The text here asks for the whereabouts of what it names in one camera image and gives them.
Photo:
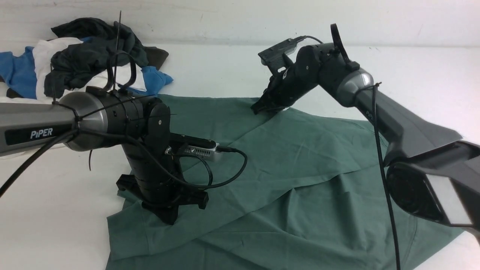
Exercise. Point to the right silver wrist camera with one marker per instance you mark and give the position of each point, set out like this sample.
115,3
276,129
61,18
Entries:
276,57

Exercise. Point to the white garment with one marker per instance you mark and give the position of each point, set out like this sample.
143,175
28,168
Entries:
75,68

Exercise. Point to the dark grey garment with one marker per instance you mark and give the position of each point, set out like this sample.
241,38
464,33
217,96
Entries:
127,50

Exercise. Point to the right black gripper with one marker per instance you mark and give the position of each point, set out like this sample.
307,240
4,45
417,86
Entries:
283,90

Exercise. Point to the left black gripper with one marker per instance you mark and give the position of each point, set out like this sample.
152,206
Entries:
159,193

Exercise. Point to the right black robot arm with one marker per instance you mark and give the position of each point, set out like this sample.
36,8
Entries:
432,173

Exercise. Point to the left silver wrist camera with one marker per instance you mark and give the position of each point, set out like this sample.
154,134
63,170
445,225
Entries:
187,145

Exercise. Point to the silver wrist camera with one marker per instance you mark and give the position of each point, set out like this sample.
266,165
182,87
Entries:
187,145
276,57

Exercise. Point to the blue garment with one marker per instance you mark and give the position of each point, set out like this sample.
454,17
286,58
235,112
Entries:
25,74

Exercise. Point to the green long-sleeve top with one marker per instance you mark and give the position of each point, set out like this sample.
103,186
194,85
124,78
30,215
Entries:
311,198

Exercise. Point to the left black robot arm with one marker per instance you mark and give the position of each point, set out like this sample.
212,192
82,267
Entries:
84,121

